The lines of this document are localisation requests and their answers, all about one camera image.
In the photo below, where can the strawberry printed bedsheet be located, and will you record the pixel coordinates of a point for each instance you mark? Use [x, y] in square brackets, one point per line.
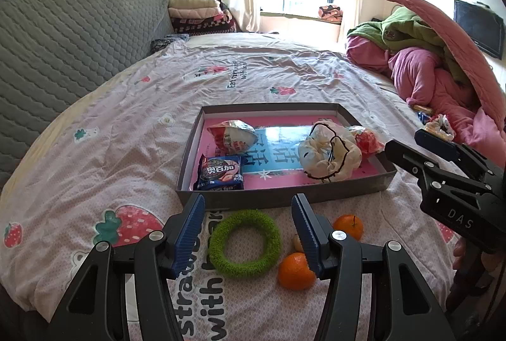
[118, 127]

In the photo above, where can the walnut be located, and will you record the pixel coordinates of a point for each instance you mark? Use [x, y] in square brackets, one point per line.
[297, 243]

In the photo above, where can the folded cloth on windowsill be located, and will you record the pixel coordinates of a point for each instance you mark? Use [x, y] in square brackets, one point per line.
[330, 14]

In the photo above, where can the black television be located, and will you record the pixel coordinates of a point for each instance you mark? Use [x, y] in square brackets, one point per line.
[478, 27]

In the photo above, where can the pink quilted pad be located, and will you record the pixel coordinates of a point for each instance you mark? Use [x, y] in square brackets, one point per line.
[458, 48]

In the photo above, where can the pink printed board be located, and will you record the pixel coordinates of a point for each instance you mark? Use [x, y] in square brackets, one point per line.
[276, 179]

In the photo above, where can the blue cookie packet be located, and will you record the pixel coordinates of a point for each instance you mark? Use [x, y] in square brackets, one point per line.
[219, 173]

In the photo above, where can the pink duvet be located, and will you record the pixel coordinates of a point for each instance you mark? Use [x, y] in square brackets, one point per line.
[419, 76]

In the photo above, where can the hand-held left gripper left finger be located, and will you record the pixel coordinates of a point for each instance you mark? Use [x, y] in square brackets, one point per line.
[189, 234]

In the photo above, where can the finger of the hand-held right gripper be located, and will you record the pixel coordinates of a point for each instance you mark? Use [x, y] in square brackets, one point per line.
[438, 143]
[407, 157]

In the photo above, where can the stack of folded blankets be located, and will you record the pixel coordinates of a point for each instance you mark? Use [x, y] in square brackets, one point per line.
[197, 15]

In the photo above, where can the grey quilted headboard cover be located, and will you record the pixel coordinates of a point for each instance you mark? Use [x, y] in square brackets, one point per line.
[59, 48]

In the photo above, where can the egg-shaped snack packet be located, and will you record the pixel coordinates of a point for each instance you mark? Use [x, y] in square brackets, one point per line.
[367, 141]
[233, 137]

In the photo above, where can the blue orange snack packet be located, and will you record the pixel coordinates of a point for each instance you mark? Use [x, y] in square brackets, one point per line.
[423, 114]

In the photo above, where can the dark fuzzy pillow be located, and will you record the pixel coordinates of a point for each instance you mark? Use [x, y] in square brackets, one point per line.
[168, 42]

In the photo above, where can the person's right hand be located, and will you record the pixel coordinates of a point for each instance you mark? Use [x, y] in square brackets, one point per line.
[458, 256]

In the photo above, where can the green garment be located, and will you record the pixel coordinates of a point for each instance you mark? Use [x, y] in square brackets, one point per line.
[411, 31]

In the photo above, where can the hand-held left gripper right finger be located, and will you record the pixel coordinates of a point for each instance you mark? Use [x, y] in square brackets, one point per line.
[306, 238]

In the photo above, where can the grey shallow cardboard box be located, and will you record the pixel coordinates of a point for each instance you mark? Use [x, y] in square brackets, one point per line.
[257, 198]

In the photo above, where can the orange mandarin with stem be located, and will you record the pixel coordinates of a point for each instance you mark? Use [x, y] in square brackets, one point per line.
[348, 228]

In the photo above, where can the yellow white snack packet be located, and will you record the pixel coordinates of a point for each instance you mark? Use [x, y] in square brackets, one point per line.
[440, 125]

